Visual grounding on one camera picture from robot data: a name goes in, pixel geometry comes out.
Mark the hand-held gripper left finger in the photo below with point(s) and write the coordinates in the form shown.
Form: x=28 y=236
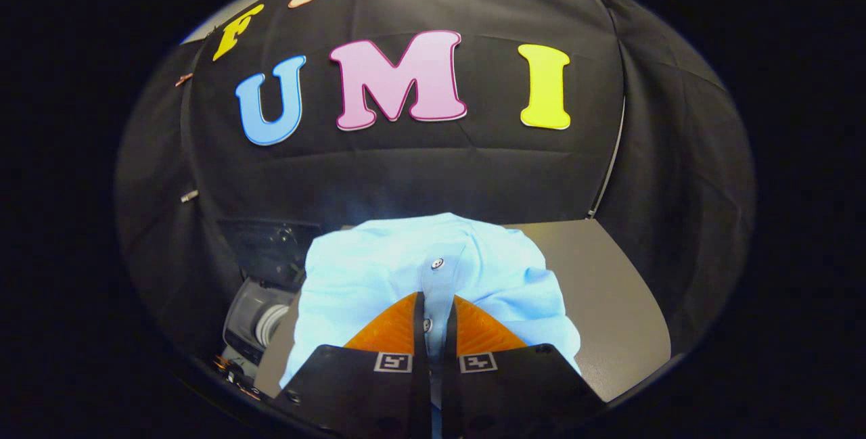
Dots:
x=365 y=391

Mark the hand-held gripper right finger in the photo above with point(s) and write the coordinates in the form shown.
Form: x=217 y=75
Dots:
x=507 y=391

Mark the light blue shirt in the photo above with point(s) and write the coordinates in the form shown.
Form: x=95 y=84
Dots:
x=365 y=276

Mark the grey washing machine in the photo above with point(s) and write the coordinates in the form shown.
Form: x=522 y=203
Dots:
x=254 y=320

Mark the black backdrop cloth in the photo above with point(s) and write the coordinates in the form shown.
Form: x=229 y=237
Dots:
x=406 y=168

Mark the silver clip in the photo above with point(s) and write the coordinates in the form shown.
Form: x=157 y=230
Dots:
x=189 y=195

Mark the copper clip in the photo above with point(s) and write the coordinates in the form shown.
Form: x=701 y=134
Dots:
x=183 y=79

